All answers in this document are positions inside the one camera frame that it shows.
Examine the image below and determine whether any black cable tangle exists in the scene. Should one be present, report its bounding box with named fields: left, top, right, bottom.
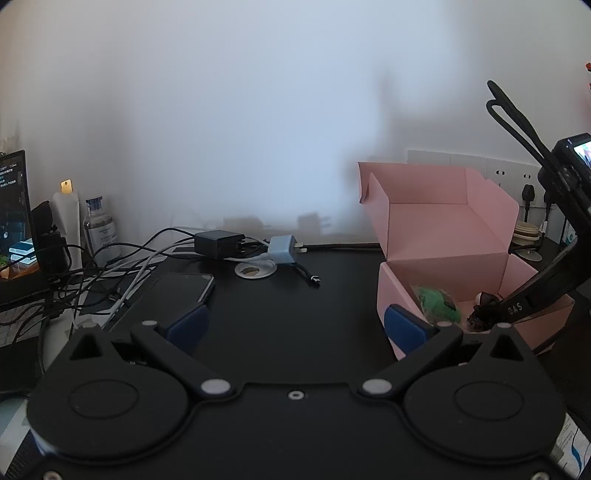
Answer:
left=37, top=226, right=204, bottom=333

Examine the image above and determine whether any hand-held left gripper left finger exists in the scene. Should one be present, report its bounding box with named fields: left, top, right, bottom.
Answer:
left=67, top=303, right=234, bottom=400

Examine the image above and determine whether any pink cardboard box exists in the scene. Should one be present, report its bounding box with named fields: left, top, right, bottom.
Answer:
left=358, top=161, right=575, bottom=361

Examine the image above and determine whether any silver desk grommet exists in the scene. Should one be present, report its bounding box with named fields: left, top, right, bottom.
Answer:
left=235, top=261, right=278, bottom=279

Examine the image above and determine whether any green item plastic packet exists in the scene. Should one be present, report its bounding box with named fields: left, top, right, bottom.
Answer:
left=412, top=285, right=462, bottom=324

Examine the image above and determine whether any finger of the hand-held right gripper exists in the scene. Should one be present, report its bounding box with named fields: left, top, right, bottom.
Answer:
left=475, top=292, right=506, bottom=326

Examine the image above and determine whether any white lotion bottle yellow cap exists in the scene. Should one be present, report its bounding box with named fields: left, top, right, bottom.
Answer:
left=52, top=180, right=84, bottom=278

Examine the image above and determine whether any beige suction cup holder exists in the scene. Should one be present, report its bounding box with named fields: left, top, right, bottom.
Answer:
left=512, top=220, right=548, bottom=264

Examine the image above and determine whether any black box device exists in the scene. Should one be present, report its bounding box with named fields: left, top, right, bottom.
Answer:
left=31, top=200, right=70, bottom=278

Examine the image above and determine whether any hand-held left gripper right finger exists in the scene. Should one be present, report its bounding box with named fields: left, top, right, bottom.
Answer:
left=359, top=305, right=527, bottom=400

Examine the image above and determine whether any laptop computer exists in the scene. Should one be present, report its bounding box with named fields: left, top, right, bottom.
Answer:
left=0, top=150, right=51, bottom=315

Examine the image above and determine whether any black desktop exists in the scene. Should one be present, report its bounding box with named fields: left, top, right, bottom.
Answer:
left=0, top=244, right=591, bottom=416

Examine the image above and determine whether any thin black USB cable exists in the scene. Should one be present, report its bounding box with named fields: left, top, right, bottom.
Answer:
left=295, top=263, right=321, bottom=289

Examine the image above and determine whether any light blue charger plug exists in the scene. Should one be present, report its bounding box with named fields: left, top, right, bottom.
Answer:
left=269, top=235, right=308, bottom=265

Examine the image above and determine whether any clear bottle blue cap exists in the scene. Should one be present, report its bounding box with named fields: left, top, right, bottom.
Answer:
left=83, top=197, right=122, bottom=266

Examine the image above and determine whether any black smartphone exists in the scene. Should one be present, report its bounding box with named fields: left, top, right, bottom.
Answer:
left=108, top=272, right=216, bottom=333

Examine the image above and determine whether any black power adapter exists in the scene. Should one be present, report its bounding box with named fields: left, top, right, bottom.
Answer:
left=194, top=230, right=246, bottom=259

